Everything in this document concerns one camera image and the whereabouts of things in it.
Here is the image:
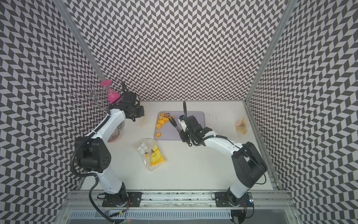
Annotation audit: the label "pink upside-down wine glass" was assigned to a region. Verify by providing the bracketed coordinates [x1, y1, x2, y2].
[100, 79, 122, 104]

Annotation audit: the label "chrome glass drying rack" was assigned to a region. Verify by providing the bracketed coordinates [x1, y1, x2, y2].
[69, 84, 109, 116]

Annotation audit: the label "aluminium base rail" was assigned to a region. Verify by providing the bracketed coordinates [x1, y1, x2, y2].
[64, 190, 297, 211]

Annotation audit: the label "clear bag yellow chick print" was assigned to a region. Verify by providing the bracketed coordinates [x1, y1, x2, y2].
[137, 138, 166, 172]

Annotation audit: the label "ribbed glass bowl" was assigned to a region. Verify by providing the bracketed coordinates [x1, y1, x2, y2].
[108, 121, 125, 143]

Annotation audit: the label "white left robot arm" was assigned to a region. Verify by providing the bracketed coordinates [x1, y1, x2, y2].
[70, 91, 145, 195]

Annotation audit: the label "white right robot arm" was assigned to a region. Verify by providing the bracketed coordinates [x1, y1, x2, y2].
[178, 115, 268, 204]

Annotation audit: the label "steel black-tipped tongs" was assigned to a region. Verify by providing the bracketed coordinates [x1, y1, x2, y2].
[169, 116, 181, 133]

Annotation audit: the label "clear resealable bag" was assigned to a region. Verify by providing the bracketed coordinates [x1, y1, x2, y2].
[235, 117, 248, 135]

